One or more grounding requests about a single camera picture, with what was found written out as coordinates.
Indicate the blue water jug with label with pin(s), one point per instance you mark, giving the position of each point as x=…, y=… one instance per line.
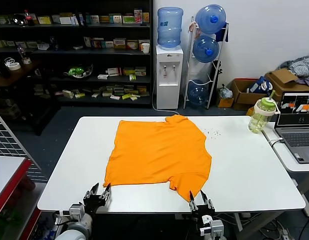
x=169, y=27

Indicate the white paper cup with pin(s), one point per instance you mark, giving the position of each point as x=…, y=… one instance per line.
x=145, y=48

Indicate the striped grey clothes pile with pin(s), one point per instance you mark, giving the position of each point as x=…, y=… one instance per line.
x=303, y=66

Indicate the green and white bowl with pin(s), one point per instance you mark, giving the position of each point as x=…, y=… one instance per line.
x=77, y=71

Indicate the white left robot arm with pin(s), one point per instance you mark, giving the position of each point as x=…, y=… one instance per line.
x=74, y=230

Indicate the black shelving unit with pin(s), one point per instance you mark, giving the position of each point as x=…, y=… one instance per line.
x=69, y=53

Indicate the white water dispenser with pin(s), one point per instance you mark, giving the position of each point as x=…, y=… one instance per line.
x=168, y=75

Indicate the white box with red print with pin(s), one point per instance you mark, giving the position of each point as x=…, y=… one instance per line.
x=113, y=71

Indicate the white work table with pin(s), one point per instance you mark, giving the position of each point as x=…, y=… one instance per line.
x=244, y=170

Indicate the large brown cardboard box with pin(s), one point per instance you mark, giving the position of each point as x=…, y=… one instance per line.
x=284, y=77

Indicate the small white side table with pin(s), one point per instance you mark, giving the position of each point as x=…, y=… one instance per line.
x=294, y=167

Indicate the dark glossy round object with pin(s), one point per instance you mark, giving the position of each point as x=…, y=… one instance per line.
x=19, y=20

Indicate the cola bottle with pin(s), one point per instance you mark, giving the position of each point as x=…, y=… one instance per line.
x=26, y=17

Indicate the cream medicine box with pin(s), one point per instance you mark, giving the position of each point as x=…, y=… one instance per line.
x=68, y=94

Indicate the clear plastic bag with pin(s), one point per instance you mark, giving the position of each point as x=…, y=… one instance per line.
x=225, y=92

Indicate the red framed white cart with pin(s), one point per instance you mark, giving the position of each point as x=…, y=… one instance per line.
x=6, y=175

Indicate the plain white medicine box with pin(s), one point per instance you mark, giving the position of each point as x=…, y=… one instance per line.
x=65, y=20

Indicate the green lid drinking bottle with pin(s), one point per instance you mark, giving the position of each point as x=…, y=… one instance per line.
x=260, y=117

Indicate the white tape roll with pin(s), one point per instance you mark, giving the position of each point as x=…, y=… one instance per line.
x=14, y=66

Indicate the scattered dark crumbs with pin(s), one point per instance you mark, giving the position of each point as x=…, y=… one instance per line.
x=210, y=132

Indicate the lime green medicine box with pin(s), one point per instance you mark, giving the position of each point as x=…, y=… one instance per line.
x=79, y=95

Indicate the cardboard box with red rim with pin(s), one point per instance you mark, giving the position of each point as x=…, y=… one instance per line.
x=242, y=98

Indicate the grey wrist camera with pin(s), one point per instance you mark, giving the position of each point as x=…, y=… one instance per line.
x=217, y=230
x=75, y=212

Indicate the brown wooden table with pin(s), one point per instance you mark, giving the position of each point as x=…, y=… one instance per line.
x=16, y=75

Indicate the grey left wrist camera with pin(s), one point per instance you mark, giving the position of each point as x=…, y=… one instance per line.
x=75, y=212

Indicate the small yellow cardboard box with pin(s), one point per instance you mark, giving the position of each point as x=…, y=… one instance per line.
x=224, y=103

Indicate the orange t-shirt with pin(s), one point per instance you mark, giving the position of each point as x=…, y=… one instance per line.
x=156, y=155

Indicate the red and white medicine box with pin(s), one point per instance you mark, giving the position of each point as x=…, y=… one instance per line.
x=132, y=45

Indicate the yellow and green medicine box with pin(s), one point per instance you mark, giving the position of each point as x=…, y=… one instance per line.
x=119, y=43

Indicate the grey laptop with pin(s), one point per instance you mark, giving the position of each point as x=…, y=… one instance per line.
x=297, y=140

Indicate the pink patterned box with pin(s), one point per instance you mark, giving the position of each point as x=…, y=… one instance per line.
x=138, y=16

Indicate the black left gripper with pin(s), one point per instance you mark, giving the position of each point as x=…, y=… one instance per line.
x=94, y=203

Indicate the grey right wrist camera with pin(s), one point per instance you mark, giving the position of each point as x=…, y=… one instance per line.
x=217, y=230

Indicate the orange medicine box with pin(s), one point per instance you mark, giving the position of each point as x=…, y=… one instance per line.
x=145, y=17

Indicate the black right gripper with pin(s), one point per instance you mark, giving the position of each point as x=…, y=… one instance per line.
x=203, y=212

